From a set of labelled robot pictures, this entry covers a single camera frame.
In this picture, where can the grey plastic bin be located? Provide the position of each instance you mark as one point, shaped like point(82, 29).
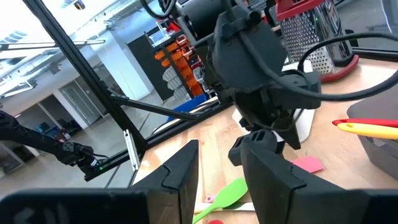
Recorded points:
point(379, 155)

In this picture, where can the red silicone spoon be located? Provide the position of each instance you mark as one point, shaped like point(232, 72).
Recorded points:
point(216, 221)

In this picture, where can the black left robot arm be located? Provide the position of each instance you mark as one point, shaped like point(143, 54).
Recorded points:
point(199, 18)

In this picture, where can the black background robot arm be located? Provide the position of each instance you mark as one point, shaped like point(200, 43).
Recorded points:
point(46, 143)

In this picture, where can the silver metal bracket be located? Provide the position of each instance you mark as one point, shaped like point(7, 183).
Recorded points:
point(132, 149)

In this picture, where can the blue plastic object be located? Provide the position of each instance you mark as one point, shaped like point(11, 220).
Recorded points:
point(186, 107)

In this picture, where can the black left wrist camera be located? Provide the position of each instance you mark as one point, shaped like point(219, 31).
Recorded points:
point(306, 90)

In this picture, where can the shelf with orange bins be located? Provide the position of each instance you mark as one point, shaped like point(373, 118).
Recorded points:
point(182, 62)

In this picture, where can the yellow silicone spatula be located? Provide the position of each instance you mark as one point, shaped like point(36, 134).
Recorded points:
point(370, 130)

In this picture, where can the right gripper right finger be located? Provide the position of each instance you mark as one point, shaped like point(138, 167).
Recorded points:
point(286, 199)

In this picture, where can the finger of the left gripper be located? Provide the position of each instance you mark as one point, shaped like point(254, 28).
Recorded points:
point(261, 137)
point(289, 130)

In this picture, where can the green silicone spatula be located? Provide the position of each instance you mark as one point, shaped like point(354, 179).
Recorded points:
point(227, 196)

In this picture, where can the red silicone spatula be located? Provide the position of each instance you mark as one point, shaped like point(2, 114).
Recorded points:
point(367, 121)

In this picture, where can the white plastic bin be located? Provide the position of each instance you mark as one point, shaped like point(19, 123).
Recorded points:
point(308, 124)

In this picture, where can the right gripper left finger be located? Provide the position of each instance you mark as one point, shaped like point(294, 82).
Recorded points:
point(174, 196)

